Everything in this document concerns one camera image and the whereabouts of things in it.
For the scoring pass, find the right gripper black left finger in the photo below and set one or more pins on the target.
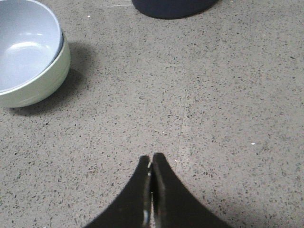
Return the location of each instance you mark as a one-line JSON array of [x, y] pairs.
[[132, 207]]

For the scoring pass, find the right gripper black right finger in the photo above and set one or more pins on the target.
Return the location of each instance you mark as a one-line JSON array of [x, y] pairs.
[[174, 206]]

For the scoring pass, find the light green bowl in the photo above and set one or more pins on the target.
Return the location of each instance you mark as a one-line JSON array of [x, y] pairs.
[[42, 86]]

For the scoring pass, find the light blue bowl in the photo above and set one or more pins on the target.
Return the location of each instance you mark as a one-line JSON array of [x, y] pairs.
[[30, 40]]

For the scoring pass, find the dark blue saucepan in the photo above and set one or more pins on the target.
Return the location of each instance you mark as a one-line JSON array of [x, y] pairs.
[[172, 9]]

